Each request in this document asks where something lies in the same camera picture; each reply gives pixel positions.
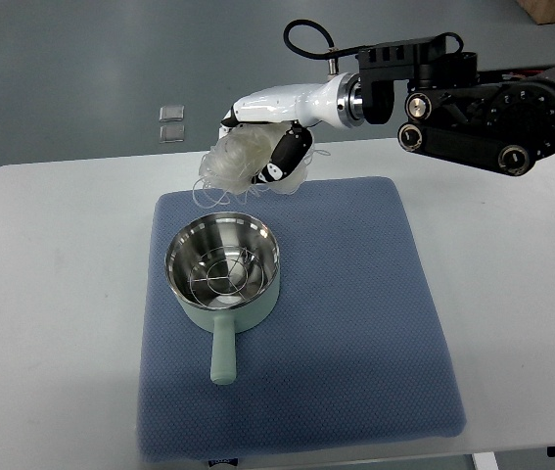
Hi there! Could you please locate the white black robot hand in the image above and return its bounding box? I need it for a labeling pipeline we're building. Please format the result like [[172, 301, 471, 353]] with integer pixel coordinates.
[[218, 71, 365, 185]]

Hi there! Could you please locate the white vermicelli nest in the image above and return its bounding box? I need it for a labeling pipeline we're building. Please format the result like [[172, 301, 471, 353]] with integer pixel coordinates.
[[192, 122, 329, 209]]

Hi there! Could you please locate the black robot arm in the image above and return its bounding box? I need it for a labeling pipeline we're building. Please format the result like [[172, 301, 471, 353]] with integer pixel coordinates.
[[283, 20, 555, 176]]

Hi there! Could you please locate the mint green pot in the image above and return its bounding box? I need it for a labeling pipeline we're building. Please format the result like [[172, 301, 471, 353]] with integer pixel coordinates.
[[164, 211, 281, 386]]

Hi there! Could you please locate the upper floor metal plate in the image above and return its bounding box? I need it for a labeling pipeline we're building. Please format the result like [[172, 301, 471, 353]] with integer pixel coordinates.
[[159, 104, 185, 122]]

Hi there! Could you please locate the blue textured mat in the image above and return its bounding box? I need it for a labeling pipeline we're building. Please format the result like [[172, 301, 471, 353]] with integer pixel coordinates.
[[137, 177, 466, 462]]

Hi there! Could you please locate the wire steaming rack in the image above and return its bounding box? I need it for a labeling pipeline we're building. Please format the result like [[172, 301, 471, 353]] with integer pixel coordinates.
[[188, 246, 264, 306]]

